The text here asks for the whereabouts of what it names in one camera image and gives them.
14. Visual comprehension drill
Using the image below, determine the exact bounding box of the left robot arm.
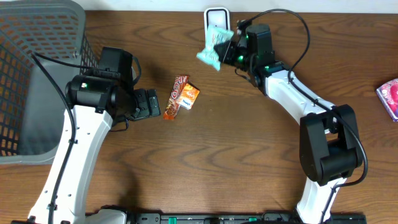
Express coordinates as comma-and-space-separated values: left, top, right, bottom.
27, 47, 160, 223

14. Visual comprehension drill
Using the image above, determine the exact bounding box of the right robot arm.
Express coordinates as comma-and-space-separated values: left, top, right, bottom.
213, 21, 368, 223

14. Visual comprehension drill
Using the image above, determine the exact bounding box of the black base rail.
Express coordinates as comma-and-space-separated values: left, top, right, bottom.
85, 205, 368, 224

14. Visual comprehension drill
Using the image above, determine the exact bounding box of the green toilet wipes pack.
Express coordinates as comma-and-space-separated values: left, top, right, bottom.
196, 24, 234, 72

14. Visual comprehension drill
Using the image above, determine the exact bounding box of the purple red liner pack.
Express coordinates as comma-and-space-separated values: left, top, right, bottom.
376, 78, 398, 122

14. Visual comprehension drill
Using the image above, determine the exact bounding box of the orange chocolate bar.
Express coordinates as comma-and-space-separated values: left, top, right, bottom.
163, 75, 189, 120

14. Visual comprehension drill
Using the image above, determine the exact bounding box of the orange tissue pack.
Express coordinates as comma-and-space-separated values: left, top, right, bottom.
177, 83, 200, 110

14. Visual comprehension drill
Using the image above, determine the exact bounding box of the grey plastic basket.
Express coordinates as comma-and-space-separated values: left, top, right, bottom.
1, 1, 98, 165

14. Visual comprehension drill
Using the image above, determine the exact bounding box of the white barcode scanner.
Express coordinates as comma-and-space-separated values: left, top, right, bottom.
204, 7, 231, 33

